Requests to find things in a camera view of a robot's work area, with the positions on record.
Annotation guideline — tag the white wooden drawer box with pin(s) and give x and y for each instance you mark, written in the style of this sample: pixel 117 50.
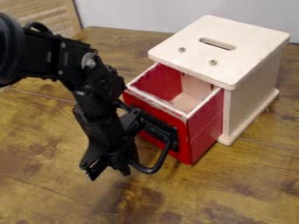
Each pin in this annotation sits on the white wooden drawer box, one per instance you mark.
pixel 233 56

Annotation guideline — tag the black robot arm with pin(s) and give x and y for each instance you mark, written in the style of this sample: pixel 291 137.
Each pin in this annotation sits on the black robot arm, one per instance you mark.
pixel 33 52

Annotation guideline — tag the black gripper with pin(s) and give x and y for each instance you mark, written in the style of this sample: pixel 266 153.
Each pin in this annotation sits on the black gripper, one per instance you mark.
pixel 110 134

